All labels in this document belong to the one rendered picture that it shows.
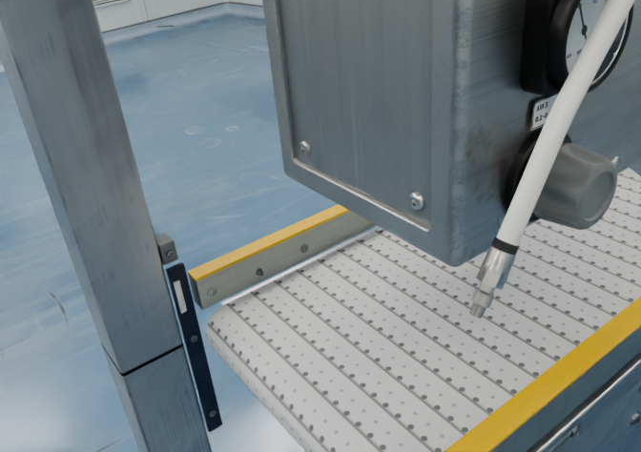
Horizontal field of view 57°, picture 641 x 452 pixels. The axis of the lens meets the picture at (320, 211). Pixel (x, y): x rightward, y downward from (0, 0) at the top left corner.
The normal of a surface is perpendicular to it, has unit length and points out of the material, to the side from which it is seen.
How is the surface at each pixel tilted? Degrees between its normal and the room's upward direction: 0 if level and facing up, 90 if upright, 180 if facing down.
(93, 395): 0
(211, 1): 90
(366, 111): 90
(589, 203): 90
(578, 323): 0
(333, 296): 0
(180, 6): 90
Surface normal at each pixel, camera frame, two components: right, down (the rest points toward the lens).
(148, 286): 0.59, 0.35
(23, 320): -0.08, -0.87
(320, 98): -0.80, 0.36
